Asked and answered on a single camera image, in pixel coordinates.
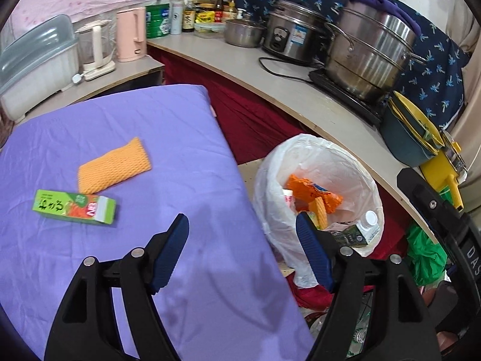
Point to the dish rack with grey lid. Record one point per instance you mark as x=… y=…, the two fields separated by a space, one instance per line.
x=40 y=63

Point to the navy floral cloth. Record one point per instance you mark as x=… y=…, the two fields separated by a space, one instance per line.
x=435 y=87

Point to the red cap sauce bottle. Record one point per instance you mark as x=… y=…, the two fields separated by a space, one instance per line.
x=218 y=11

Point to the large steel steamer pot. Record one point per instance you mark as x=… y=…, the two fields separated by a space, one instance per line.
x=369 y=50

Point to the black induction cooker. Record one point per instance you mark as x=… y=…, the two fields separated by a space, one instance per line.
x=371 y=111

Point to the orange foam net sleeve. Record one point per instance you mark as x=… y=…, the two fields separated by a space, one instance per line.
x=113 y=167

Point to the dark soy sauce bottle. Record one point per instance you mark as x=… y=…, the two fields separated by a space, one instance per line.
x=188 y=16

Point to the pink white paper cup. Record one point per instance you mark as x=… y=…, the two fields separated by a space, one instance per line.
x=289 y=199

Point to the green tin can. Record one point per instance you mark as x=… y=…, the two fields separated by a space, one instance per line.
x=157 y=20

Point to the orange snack wrapper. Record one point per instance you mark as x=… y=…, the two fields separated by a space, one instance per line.
x=305 y=190

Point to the green orange juice box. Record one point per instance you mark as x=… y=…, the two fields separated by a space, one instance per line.
x=75 y=207

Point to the pink electric kettle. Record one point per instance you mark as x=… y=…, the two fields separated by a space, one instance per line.
x=131 y=34

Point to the white thermos bottle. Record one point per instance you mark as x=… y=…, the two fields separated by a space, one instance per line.
x=176 y=13

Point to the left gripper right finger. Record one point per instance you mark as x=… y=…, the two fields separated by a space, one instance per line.
x=399 y=327

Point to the white lined trash bin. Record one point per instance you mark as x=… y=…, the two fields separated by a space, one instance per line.
x=306 y=173

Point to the purple towel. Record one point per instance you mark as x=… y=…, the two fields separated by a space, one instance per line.
x=392 y=9

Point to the yellow seasoning packet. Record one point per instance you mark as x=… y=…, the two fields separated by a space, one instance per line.
x=205 y=17

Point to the yellow saucepan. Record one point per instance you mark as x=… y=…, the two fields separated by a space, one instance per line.
x=447 y=169

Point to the small steel pot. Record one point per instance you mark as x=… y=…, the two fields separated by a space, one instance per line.
x=243 y=33

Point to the steel rice cooker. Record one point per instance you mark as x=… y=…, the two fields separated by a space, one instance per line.
x=296 y=33

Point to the stacked yellow teal basins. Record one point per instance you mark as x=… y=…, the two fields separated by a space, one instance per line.
x=408 y=133

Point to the green plastic bag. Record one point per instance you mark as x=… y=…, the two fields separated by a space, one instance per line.
x=425 y=259

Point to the green milk carton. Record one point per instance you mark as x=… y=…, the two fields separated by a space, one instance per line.
x=359 y=233

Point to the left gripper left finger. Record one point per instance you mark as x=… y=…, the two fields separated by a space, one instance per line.
x=85 y=325

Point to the white glass electric kettle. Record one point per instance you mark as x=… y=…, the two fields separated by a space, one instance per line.
x=96 y=51

